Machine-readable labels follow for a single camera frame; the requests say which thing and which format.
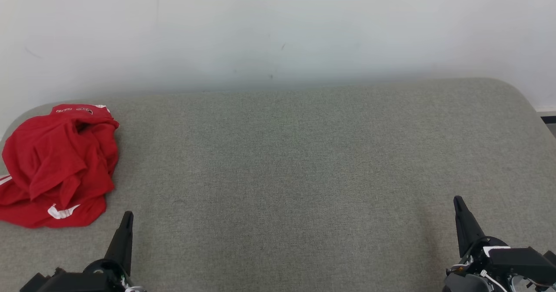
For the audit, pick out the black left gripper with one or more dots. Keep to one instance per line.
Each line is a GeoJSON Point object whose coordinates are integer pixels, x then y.
{"type": "Point", "coordinates": [106, 279]}

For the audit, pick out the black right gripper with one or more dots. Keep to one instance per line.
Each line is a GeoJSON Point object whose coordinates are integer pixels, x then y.
{"type": "Point", "coordinates": [467, 281]}

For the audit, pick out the red shorts with white stripe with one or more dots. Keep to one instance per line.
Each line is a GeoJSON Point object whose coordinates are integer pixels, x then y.
{"type": "Point", "coordinates": [52, 153]}

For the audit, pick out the white and black baseboard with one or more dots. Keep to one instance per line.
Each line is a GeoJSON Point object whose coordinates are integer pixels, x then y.
{"type": "Point", "coordinates": [548, 119]}

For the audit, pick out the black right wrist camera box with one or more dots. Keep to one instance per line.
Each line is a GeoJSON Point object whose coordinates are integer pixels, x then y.
{"type": "Point", "coordinates": [521, 259]}

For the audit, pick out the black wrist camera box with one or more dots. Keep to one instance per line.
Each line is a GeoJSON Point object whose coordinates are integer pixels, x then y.
{"type": "Point", "coordinates": [521, 259]}
{"type": "Point", "coordinates": [56, 281]}

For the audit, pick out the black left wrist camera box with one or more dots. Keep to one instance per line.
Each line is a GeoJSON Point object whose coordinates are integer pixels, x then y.
{"type": "Point", "coordinates": [56, 281]}

